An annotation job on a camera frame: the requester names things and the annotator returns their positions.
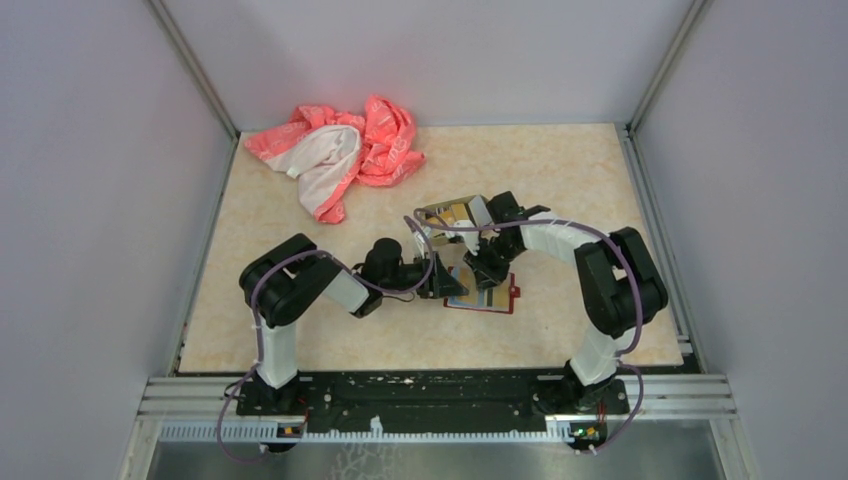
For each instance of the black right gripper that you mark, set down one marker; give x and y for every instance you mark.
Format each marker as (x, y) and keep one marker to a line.
(485, 274)

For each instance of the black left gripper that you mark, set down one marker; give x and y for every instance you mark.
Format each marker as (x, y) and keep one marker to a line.
(440, 283)

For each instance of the red card holder wallet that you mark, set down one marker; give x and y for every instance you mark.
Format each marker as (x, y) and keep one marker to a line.
(466, 277)

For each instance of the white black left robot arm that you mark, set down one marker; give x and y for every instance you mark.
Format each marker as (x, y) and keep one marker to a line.
(282, 285)

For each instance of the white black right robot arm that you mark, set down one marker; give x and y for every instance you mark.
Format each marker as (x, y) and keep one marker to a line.
(621, 288)

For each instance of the beige oval card tray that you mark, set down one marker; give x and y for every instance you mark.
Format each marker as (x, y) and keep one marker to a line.
(464, 211)

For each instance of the pink white crumpled cloth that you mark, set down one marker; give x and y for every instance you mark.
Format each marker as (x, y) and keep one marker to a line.
(327, 150)

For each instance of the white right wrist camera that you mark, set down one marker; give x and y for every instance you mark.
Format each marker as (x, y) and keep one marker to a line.
(470, 234)

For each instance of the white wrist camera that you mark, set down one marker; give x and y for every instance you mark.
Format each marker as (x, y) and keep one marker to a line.
(470, 234)
(423, 246)

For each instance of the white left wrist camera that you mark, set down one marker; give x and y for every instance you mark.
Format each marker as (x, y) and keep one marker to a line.
(423, 246)

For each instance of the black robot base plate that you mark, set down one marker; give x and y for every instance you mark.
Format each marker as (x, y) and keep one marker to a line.
(436, 401)

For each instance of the white slotted cable duct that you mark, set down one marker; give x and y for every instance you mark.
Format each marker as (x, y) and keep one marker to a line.
(271, 432)

